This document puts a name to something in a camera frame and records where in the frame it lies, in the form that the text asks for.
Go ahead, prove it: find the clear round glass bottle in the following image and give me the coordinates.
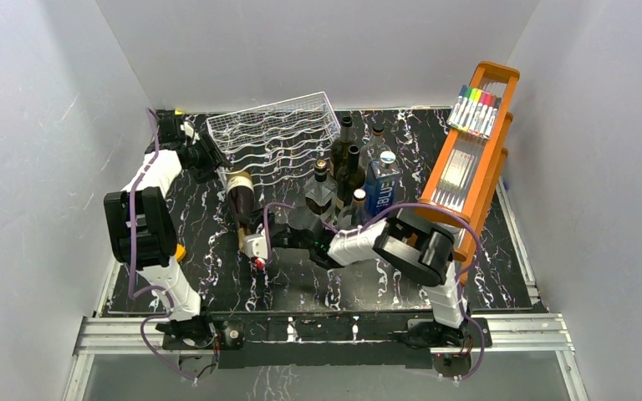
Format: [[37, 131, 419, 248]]
[[304, 159, 336, 222]]

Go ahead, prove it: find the clear labelled glass bottle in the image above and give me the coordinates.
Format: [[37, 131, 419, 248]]
[[337, 189, 370, 230]]

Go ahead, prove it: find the dark wine bottle gold cap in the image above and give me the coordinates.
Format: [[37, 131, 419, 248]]
[[335, 145, 365, 211]]

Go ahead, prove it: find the brown rack bottle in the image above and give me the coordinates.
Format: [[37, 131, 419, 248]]
[[330, 115, 355, 180]]

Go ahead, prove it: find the blue square glass bottle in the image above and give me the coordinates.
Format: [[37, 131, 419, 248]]
[[364, 150, 402, 216]]

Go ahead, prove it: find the clear ribbed glass bottle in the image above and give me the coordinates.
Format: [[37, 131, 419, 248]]
[[359, 124, 389, 169]]

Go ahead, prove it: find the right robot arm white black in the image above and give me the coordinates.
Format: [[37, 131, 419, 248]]
[[239, 203, 474, 348]]

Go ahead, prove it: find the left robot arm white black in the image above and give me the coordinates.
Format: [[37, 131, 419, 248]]
[[104, 109, 230, 348]]

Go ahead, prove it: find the orange wooden rack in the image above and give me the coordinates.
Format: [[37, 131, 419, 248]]
[[416, 61, 520, 269]]

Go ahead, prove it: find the yellow grey small block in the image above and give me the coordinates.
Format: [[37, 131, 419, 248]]
[[175, 244, 186, 262]]

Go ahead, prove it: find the pack of coloured markers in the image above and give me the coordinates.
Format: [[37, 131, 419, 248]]
[[446, 85, 502, 140]]

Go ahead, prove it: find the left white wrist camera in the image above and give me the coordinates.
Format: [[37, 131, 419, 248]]
[[181, 121, 199, 144]]

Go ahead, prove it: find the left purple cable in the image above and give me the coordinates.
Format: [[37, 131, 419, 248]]
[[127, 108, 197, 383]]

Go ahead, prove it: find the purple cable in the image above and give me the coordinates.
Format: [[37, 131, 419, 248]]
[[262, 201, 487, 382], [127, 108, 197, 383]]

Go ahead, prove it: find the white wire wine rack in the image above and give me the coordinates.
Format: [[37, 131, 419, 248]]
[[206, 91, 340, 187]]

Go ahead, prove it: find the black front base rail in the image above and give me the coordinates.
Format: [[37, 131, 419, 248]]
[[155, 310, 492, 373]]

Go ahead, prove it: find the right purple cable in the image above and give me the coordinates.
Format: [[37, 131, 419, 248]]
[[262, 201, 487, 382]]

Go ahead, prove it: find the aluminium frame rail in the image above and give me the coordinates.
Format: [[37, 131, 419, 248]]
[[65, 182, 587, 400]]

